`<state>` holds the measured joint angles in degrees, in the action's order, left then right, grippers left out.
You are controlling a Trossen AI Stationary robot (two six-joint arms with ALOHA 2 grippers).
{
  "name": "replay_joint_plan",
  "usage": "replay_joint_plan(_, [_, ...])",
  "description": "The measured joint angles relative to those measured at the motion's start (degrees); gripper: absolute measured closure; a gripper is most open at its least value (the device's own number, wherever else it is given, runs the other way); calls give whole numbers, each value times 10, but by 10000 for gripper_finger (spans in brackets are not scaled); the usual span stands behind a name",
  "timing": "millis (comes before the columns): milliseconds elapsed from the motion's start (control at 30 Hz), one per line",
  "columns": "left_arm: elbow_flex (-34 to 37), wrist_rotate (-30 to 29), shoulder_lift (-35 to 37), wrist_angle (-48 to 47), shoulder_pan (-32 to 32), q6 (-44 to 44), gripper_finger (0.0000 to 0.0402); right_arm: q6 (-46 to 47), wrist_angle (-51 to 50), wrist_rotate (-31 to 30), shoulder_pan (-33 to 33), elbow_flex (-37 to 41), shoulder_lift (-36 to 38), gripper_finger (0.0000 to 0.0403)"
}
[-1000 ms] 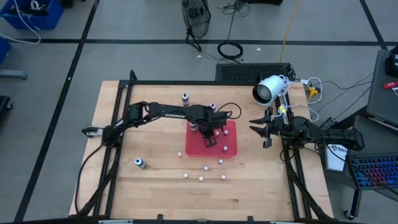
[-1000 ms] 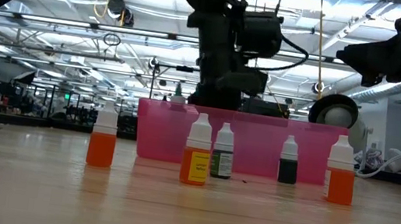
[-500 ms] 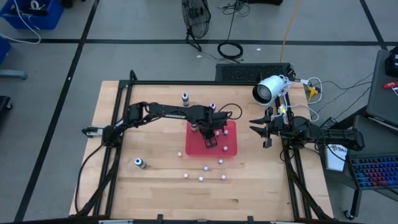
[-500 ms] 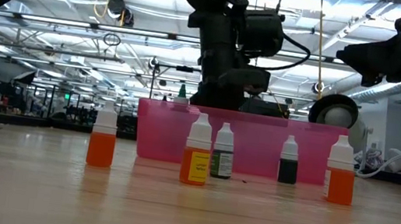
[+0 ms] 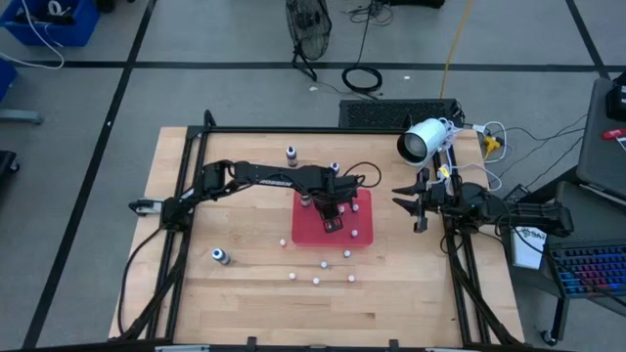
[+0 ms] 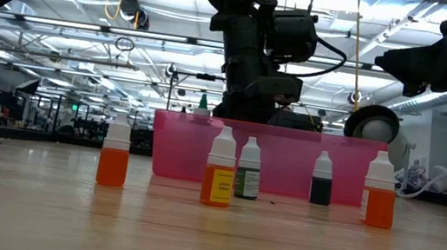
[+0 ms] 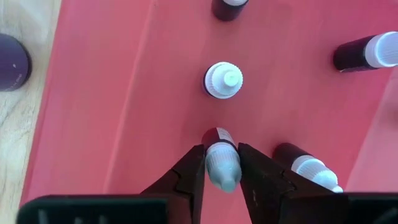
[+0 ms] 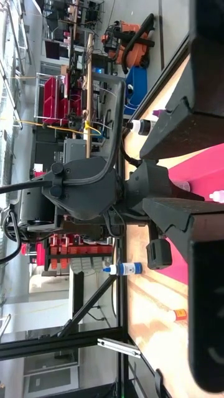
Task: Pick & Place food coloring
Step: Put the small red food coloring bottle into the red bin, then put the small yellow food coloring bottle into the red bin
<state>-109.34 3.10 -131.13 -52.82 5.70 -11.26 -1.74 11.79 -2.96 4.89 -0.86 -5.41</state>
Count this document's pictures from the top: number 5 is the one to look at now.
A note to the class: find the yellow plug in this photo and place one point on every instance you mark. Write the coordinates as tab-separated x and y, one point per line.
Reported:
491	143

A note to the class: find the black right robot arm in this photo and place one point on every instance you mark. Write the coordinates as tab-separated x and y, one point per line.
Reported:
518	212

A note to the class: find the grey metal foot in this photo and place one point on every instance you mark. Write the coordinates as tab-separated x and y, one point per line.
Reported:
19	116

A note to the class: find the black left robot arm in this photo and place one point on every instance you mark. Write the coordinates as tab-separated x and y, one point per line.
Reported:
274	181

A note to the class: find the black-capped colouring bottle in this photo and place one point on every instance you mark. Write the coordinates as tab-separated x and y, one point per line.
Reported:
291	156

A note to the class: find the black floor fan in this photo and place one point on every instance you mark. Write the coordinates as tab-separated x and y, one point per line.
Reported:
308	29

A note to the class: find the blue plastic bin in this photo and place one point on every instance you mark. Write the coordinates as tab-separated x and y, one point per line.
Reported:
58	29
5	78

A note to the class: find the red hand tool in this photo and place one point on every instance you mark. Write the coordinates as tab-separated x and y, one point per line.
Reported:
613	134

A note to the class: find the white paper sign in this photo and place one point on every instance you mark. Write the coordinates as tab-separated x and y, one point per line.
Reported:
528	249

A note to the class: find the backlit rainbow keyboard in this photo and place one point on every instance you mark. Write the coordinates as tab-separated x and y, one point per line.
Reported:
587	269

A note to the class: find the silver aluminium rail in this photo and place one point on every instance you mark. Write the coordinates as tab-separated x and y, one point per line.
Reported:
183	348
445	349

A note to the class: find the black desk device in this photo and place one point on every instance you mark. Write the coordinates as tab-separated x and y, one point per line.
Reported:
617	100

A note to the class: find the blue-capped colouring bottle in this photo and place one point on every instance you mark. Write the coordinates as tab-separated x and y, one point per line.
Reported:
221	256

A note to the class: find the white bullet camera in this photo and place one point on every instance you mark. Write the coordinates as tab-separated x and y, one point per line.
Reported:
430	137

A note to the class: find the red translucent plastic tray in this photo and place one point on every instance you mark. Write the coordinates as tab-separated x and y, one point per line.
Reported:
308	230

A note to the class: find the black computer tower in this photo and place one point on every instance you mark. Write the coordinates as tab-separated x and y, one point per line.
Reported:
391	113

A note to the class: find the black lattice support strut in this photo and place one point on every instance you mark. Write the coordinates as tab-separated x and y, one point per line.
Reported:
481	303
151	308

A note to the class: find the black aluminium table frame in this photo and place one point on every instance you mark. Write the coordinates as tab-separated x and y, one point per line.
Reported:
293	130

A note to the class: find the black box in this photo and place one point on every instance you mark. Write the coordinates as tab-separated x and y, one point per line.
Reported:
415	2

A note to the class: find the purple-capped colouring bottle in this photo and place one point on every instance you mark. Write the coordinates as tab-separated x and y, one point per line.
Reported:
335	167

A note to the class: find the black rolling cart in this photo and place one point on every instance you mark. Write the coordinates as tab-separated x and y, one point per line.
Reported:
592	210

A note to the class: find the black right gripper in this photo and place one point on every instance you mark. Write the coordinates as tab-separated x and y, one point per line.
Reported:
424	200

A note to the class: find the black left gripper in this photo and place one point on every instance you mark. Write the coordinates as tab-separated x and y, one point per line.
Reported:
332	207

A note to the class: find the black table clamp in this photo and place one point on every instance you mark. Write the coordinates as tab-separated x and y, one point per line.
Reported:
393	342
252	340

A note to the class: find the grey desk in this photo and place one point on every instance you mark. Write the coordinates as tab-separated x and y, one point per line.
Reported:
599	146

